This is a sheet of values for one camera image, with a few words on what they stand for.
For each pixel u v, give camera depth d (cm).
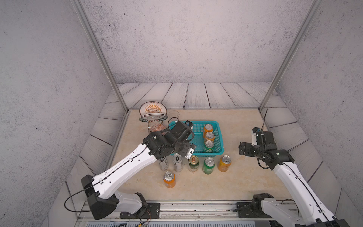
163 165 83
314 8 71
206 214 73
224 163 79
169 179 74
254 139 69
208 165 79
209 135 91
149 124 108
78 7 70
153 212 73
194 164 79
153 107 102
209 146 86
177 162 77
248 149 70
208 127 95
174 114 112
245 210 73
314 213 39
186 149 60
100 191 38
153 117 98
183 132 50
